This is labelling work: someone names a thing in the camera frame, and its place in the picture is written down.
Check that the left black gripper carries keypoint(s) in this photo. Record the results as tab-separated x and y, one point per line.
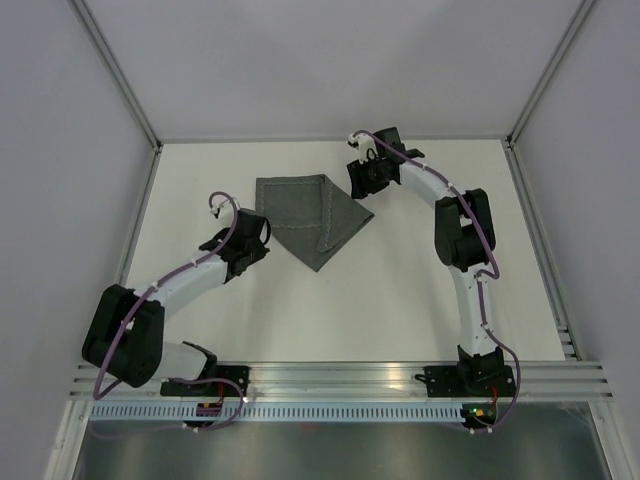
260	251

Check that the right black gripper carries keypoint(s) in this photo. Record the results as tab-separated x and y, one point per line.
356	171

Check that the grey cloth napkin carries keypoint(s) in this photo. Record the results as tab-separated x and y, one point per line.
310	216

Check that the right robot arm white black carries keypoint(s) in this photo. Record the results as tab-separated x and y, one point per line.
464	241

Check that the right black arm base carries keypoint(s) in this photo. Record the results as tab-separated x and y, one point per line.
449	382

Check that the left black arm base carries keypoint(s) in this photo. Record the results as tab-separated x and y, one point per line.
225	381

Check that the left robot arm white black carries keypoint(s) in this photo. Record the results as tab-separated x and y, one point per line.
126	336

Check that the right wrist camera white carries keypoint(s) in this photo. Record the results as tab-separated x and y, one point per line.
365	145

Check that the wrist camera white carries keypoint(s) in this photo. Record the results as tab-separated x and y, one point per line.
365	145
224	212

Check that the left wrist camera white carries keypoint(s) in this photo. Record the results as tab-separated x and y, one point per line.
224	212

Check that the white slotted cable duct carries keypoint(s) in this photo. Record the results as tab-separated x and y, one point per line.
281	411

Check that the aluminium front rail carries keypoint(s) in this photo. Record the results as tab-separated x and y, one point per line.
395	381

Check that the left aluminium frame post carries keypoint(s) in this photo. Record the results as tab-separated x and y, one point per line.
91	26

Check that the aluminium frame post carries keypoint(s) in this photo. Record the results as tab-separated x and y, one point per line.
91	26
568	38

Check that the right aluminium frame post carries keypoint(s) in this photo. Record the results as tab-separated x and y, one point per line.
568	38

